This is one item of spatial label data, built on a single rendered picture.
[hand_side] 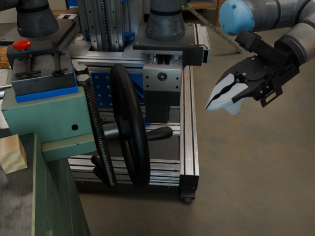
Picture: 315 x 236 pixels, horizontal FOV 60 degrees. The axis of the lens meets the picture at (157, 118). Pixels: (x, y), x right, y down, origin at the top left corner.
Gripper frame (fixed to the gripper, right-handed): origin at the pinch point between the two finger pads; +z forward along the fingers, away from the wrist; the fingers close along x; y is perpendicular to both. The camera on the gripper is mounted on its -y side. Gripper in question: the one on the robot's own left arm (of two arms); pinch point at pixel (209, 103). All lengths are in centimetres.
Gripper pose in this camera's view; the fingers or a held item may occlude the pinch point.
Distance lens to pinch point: 57.4
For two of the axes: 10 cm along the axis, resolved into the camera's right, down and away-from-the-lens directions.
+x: -3.7, -5.5, 7.5
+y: 4.8, 5.7, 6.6
